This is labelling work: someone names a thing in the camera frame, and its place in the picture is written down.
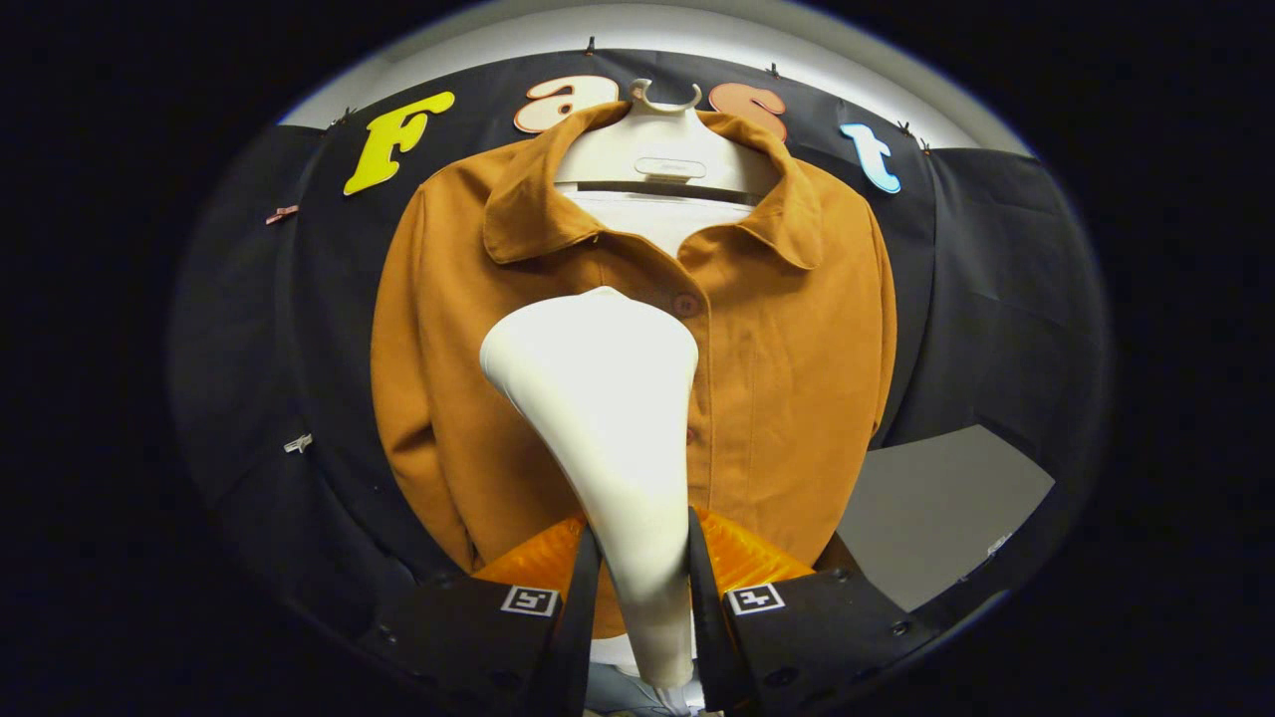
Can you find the white garment steamer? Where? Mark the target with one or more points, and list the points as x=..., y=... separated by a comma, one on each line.
x=608, y=398

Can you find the white cloth clip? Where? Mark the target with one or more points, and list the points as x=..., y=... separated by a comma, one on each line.
x=297, y=443

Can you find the white mannequin hanger stand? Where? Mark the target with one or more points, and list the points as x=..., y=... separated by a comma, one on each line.
x=657, y=139

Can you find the pink cloth clip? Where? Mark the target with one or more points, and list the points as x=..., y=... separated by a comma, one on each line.
x=282, y=214

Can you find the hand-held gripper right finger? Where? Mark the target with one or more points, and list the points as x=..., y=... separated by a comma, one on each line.
x=705, y=617

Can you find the orange button-up shirt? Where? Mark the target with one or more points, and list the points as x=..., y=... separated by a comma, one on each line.
x=787, y=378

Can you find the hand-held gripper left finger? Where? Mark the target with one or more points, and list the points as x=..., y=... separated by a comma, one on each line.
x=580, y=617

